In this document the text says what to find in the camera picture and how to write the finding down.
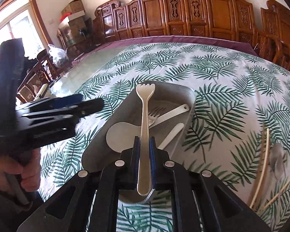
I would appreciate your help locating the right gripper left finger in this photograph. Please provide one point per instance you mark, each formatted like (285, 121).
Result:
(88, 201)

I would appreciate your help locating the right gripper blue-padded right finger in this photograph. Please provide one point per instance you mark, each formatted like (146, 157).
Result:
(200, 201)

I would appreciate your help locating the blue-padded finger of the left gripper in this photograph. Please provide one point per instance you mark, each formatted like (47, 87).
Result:
(67, 116)
(50, 103)

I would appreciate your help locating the cream plastic fork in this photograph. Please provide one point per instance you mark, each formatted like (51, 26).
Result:
(144, 92)

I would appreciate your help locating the light bamboo chopstick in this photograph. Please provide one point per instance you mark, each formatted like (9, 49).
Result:
(262, 169)

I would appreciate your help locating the person's left hand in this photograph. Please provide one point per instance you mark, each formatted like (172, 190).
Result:
(30, 174)

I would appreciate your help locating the clear plastic bag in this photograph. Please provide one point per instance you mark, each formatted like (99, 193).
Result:
(58, 55)

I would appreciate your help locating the large white plastic spoon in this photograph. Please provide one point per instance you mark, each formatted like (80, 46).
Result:
(120, 136)

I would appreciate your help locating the purple seat cushion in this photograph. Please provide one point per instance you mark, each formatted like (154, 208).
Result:
(243, 47)

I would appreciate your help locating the silver metal fork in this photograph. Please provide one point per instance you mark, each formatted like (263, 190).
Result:
(154, 114)

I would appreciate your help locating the leaf-print tablecloth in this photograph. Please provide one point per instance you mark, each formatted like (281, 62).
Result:
(235, 94)

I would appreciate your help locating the small white plastic utensil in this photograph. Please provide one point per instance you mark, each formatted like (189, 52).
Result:
(176, 129)

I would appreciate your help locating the grey rectangular utensil tray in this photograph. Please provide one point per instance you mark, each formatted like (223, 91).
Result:
(99, 155)

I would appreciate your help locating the cardboard boxes stack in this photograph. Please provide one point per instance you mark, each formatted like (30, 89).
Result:
(72, 21)

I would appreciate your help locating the carved wooden bench backrest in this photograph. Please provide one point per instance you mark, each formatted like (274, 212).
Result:
(221, 19)

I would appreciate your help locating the wooden armchair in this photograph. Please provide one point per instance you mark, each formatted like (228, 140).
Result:
(271, 48)

